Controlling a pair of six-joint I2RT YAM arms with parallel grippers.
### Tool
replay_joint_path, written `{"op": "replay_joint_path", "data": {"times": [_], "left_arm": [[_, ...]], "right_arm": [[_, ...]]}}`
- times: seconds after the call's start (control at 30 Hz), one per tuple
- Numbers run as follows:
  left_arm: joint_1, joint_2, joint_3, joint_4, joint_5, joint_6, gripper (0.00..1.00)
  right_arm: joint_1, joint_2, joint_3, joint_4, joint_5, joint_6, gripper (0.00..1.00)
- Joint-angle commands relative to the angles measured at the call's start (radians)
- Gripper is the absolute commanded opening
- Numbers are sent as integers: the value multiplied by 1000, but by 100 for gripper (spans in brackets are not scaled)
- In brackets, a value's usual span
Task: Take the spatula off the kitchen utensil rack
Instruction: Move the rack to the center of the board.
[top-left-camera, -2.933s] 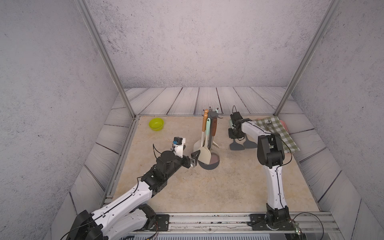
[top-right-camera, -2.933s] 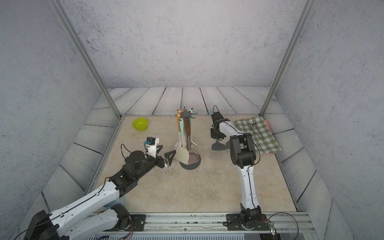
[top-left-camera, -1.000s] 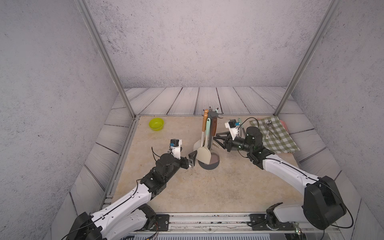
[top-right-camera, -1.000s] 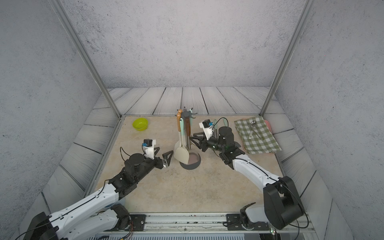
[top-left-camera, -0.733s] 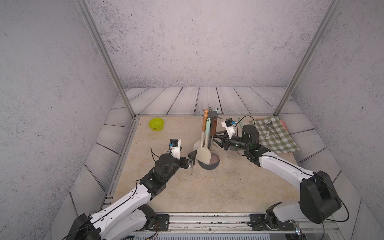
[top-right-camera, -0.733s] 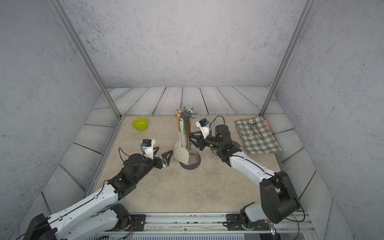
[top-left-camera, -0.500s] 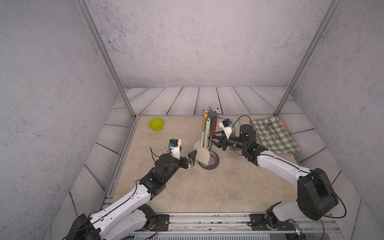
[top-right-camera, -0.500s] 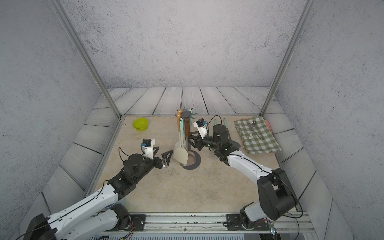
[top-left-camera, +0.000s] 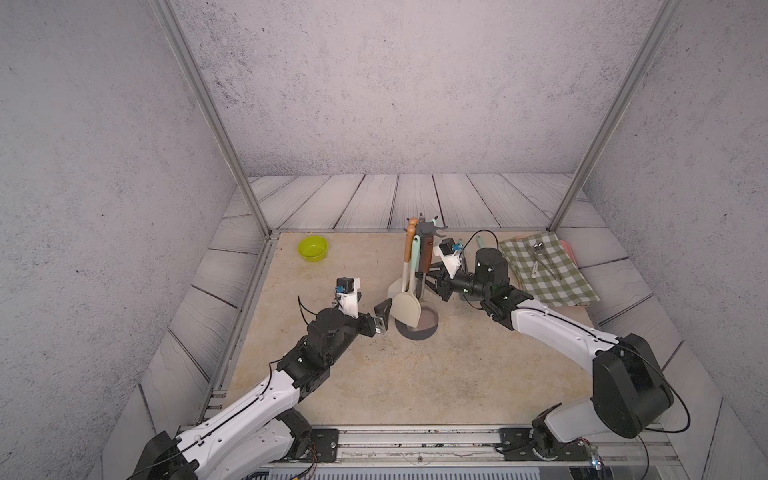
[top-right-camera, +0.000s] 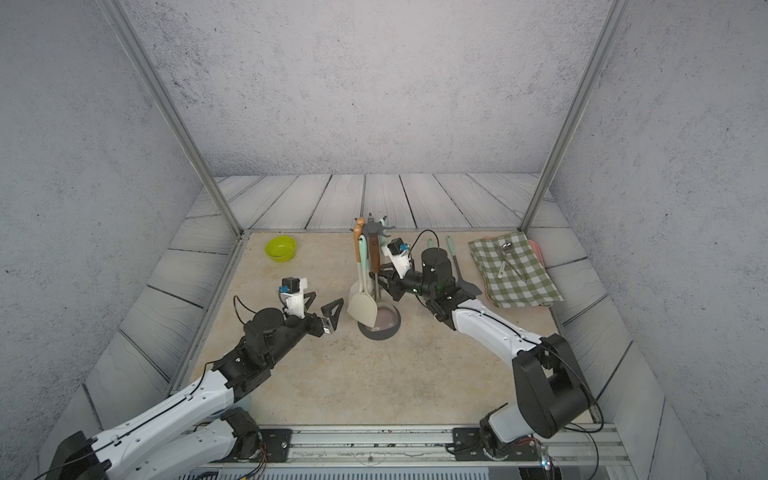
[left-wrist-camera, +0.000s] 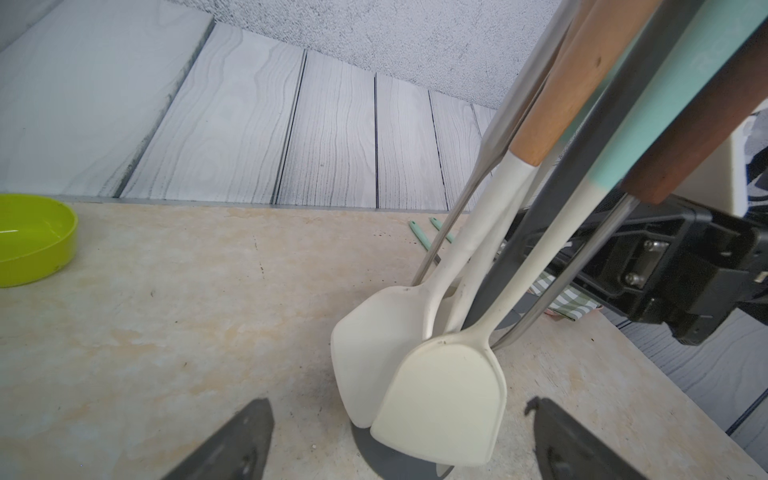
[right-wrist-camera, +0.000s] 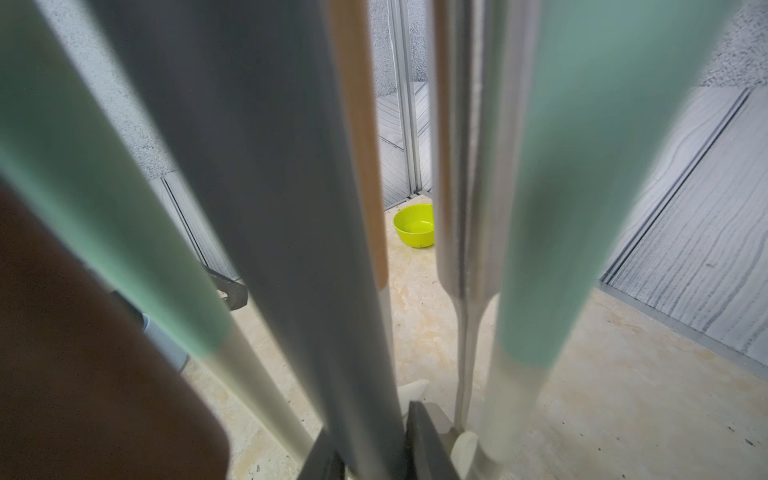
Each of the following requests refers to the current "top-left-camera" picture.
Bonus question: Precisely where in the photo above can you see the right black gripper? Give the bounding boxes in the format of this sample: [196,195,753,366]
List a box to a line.
[415,262,492,304]

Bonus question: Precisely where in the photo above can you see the cream spatula mint handle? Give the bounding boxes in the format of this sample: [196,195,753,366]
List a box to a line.
[391,235,421,328]

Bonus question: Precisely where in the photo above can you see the grey utensil rack stand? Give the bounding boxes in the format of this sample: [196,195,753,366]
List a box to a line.
[391,215,439,340]

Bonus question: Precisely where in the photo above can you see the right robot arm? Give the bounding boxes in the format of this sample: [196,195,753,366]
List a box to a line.
[410,229,682,461]

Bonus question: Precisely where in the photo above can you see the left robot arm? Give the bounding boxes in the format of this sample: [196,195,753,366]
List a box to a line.
[132,299,392,479]

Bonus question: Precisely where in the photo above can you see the green plastic bowl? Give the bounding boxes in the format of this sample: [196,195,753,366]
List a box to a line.
[297,235,329,263]

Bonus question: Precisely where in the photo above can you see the metal spoon on cloth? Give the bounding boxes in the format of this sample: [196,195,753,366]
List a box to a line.
[530,241,549,273]

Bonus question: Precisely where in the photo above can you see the green checkered cloth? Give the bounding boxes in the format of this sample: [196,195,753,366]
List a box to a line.
[499,231,600,307]

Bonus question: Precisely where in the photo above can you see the pink board under cloth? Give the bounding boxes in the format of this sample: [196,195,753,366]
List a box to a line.
[560,240,578,266]

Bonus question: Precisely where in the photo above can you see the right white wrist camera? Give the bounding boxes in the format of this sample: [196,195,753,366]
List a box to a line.
[433,237,463,279]

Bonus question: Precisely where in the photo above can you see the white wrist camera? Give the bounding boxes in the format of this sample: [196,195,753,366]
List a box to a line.
[433,237,463,279]
[335,277,361,318]

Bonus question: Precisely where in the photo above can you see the grey ladle brown handle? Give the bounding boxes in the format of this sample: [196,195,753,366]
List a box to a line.
[417,225,434,300]

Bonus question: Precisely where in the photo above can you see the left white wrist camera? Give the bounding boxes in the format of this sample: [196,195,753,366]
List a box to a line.
[335,277,361,318]

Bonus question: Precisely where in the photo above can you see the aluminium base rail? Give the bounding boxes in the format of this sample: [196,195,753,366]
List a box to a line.
[197,423,685,480]

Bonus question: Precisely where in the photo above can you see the right frame post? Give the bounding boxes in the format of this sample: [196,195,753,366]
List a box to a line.
[546,0,683,231]

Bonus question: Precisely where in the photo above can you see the frame post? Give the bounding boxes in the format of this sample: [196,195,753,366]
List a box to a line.
[546,0,683,231]
[149,0,272,237]

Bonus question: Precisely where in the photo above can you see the left frame post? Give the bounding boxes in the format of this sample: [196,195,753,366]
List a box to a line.
[149,0,272,237]

